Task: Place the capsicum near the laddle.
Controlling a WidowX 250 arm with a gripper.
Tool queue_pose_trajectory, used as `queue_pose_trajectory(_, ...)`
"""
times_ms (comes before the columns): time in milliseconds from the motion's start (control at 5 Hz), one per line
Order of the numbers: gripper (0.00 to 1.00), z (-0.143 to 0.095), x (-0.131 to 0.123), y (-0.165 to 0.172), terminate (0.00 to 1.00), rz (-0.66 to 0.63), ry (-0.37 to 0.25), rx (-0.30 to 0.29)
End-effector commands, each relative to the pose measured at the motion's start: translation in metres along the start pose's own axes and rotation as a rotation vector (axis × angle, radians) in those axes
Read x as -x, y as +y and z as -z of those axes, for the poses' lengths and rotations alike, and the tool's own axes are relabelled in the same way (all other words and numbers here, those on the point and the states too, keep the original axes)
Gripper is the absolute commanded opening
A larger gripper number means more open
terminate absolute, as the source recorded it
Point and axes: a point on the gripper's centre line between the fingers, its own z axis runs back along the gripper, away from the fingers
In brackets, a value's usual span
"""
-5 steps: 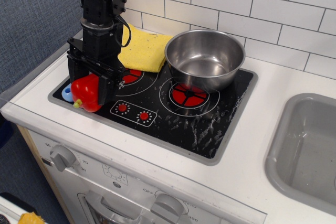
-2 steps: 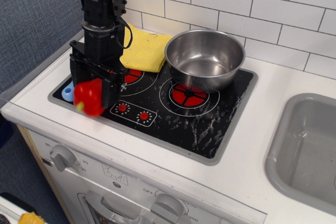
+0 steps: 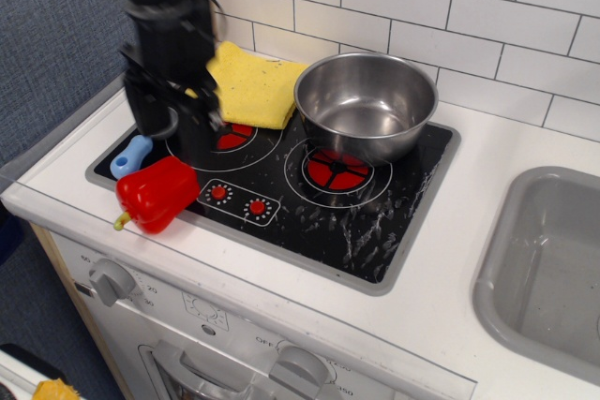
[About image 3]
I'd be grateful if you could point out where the grey sink basin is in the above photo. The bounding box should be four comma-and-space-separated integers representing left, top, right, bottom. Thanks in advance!
472, 167, 599, 384

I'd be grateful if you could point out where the yellow cloth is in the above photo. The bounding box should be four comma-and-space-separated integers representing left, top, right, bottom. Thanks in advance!
204, 41, 308, 130

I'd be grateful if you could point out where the stainless steel pot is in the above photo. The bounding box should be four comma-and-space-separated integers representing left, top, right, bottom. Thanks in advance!
294, 52, 439, 166

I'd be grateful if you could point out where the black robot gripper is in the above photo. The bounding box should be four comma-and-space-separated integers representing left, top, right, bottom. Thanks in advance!
122, 1, 221, 170

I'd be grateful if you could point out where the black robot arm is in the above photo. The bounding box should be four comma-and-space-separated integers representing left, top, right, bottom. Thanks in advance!
122, 0, 223, 170

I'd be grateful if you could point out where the yellow object bottom left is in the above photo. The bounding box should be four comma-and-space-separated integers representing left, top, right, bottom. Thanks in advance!
32, 378, 82, 400

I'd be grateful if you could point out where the grey oven knob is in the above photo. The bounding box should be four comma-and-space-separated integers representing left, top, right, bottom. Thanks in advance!
89, 259, 136, 306
269, 346, 330, 399

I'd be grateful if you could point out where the grey right oven knob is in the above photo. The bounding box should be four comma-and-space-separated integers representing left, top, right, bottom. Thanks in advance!
269, 346, 330, 399

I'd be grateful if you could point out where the red toy capsicum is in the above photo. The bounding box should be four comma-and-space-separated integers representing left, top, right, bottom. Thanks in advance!
113, 156, 201, 234

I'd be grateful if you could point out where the grey left oven knob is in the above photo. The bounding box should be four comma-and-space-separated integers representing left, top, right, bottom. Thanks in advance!
89, 259, 136, 306

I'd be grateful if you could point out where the black toy stovetop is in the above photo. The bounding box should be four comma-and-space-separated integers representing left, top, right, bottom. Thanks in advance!
84, 109, 462, 297

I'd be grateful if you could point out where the blue handled ladle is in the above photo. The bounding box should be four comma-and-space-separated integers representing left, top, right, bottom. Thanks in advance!
110, 135, 154, 180

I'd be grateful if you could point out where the black cable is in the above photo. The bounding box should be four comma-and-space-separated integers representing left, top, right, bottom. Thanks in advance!
189, 0, 229, 40

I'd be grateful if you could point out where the grey oven door handle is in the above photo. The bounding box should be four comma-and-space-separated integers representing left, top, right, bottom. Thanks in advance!
139, 340, 270, 399

